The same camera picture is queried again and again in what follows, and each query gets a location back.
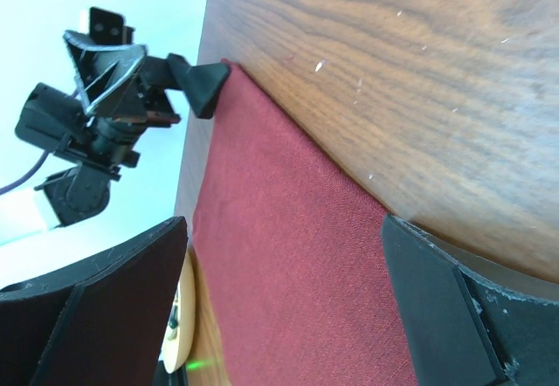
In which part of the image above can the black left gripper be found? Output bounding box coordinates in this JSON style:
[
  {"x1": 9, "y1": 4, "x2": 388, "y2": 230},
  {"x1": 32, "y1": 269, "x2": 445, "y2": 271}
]
[{"x1": 63, "y1": 30, "x2": 231, "y2": 127}]

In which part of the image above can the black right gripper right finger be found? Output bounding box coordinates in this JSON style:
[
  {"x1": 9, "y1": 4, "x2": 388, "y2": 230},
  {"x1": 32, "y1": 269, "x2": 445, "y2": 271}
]
[{"x1": 381, "y1": 215, "x2": 558, "y2": 385}]

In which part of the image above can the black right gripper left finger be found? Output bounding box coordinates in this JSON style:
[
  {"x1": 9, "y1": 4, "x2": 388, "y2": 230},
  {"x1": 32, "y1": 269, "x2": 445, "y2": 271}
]
[{"x1": 1, "y1": 217, "x2": 187, "y2": 385}]

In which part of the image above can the dark red cloth napkin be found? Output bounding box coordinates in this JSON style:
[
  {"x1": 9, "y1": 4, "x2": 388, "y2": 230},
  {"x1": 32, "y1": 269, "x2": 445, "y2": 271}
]
[{"x1": 193, "y1": 65, "x2": 416, "y2": 385}]

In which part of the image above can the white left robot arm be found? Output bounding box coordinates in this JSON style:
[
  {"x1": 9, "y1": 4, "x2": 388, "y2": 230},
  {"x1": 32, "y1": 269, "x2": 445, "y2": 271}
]
[{"x1": 1, "y1": 31, "x2": 231, "y2": 245}]

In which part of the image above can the cream round plate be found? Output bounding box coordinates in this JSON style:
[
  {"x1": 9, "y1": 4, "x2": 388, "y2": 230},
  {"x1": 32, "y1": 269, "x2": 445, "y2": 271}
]
[{"x1": 161, "y1": 248, "x2": 197, "y2": 374}]

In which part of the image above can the green handled gold utensil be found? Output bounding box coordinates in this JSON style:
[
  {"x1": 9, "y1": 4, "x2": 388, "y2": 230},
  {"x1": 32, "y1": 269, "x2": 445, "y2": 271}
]
[{"x1": 166, "y1": 301, "x2": 179, "y2": 341}]

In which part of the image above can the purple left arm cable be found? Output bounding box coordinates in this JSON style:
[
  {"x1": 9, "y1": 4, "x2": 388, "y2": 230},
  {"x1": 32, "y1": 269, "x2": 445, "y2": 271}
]
[{"x1": 0, "y1": 88, "x2": 82, "y2": 197}]

